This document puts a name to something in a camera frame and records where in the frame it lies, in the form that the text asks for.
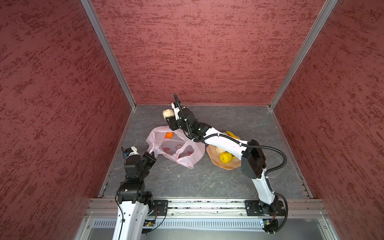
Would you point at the white slotted cable duct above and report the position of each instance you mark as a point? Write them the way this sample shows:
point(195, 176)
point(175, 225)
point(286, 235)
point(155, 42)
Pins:
point(226, 224)

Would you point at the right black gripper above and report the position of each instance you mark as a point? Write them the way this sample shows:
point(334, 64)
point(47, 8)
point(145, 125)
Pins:
point(173, 122)

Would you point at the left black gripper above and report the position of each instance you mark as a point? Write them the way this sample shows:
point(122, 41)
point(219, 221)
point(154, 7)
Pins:
point(151, 159)

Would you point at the beige fake garlic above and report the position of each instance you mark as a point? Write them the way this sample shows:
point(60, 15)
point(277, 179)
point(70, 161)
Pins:
point(168, 113)

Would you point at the aluminium corner post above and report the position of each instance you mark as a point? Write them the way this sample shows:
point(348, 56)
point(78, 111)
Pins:
point(317, 26)
point(97, 26)

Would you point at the right small circuit board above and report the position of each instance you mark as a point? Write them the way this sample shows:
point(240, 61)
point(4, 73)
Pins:
point(270, 226)

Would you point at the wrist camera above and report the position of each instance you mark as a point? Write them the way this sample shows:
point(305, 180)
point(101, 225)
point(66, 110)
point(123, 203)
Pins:
point(177, 109)
point(129, 151)

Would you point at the beige fake fruit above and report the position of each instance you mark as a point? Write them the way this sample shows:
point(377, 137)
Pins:
point(220, 151)

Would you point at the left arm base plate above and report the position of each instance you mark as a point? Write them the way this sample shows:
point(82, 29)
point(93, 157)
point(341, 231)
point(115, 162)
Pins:
point(160, 208)

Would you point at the small circuit board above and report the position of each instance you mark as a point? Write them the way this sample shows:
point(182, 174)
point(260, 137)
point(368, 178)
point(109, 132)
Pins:
point(149, 224)
point(270, 226)

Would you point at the aluminium front rail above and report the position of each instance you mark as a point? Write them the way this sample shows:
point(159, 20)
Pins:
point(214, 208)

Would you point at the yellow fake banana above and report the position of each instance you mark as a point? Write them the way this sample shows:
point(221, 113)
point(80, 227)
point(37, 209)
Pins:
point(232, 135)

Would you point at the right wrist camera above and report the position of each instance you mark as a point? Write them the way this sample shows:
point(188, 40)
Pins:
point(177, 109)

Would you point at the pink plastic bag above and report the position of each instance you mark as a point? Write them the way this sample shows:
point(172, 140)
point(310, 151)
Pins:
point(178, 149)

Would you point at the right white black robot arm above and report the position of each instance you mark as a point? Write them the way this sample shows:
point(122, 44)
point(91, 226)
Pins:
point(253, 160)

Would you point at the right aluminium corner post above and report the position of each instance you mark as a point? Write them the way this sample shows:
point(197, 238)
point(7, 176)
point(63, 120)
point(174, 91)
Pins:
point(317, 26)

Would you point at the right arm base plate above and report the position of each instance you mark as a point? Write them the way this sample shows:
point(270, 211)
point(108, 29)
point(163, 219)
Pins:
point(253, 207)

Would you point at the left small circuit board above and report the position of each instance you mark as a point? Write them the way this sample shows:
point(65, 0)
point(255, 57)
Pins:
point(149, 224)

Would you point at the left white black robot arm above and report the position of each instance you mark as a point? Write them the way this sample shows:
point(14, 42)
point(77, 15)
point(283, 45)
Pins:
point(133, 201)

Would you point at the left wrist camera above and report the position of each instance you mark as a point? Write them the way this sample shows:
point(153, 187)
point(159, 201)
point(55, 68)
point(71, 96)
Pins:
point(129, 151)

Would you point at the left aluminium corner post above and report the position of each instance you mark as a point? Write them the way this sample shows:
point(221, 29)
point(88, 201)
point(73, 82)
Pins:
point(97, 26)

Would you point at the yellow fake lemon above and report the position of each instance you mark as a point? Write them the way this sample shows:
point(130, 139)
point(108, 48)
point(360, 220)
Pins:
point(226, 157)

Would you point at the orange fake fruit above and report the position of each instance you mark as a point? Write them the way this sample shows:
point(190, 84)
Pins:
point(169, 135)

